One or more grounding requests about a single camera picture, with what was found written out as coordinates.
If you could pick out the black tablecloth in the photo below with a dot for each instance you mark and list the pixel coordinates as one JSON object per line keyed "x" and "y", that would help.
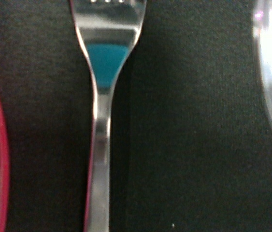
{"x": 191, "y": 142}

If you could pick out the silver fork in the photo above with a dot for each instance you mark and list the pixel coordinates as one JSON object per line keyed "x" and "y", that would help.
{"x": 107, "y": 32}

